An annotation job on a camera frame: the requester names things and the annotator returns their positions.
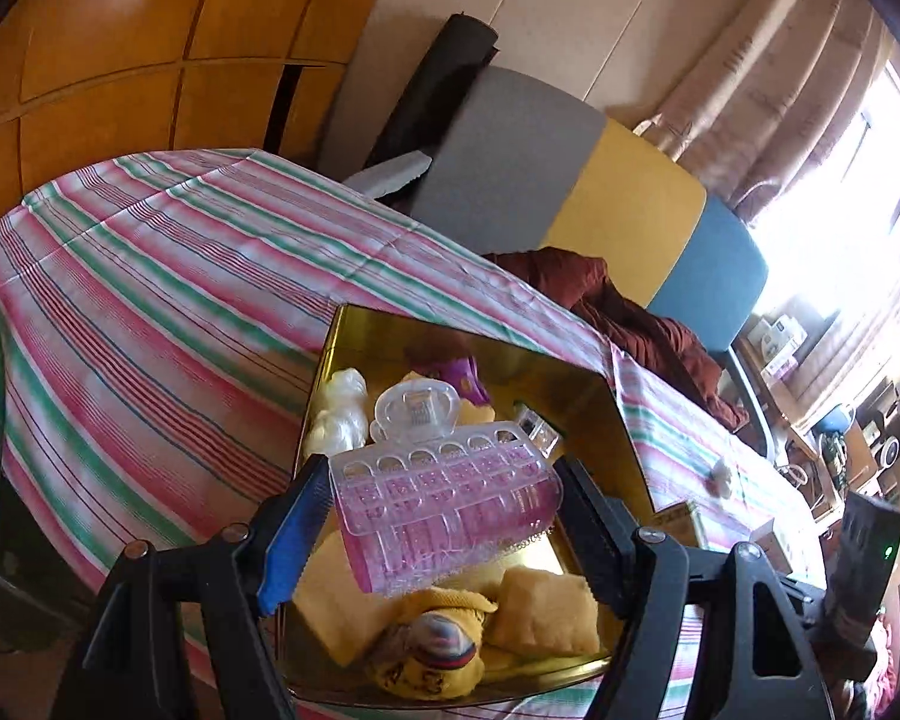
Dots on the grey yellow blue sofa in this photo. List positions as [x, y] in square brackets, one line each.
[630, 187]

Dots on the pink green striped tablecloth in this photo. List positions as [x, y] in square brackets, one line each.
[157, 277]

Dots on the yellow knitted sock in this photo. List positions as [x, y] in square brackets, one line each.
[450, 679]

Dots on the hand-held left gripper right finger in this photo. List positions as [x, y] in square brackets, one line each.
[596, 540]

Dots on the gold tin box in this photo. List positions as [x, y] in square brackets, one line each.
[562, 386]

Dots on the black rolled mat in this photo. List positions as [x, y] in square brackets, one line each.
[442, 82]

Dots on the small beige box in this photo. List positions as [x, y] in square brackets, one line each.
[772, 540]

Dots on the yellow sponge cloth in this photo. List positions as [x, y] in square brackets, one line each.
[547, 611]
[330, 615]

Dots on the white carton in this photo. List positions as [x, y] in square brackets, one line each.
[776, 334]

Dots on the pink hair roller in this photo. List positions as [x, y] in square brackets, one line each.
[435, 510]

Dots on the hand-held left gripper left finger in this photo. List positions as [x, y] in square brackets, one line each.
[300, 532]

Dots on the small clear plastic box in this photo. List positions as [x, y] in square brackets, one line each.
[538, 431]

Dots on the purple packet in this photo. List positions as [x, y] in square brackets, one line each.
[465, 379]

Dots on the white foam piece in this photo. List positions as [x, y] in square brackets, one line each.
[390, 174]

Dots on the brown quilted jacket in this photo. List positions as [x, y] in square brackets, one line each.
[645, 330]

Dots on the beige patterned curtain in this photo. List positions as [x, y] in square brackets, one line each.
[780, 75]

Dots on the wooden wardrobe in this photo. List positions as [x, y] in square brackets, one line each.
[120, 52]

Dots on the cluttered wooden shelf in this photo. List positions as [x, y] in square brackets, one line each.
[862, 427]

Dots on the small gold box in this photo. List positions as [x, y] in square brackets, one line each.
[679, 529]

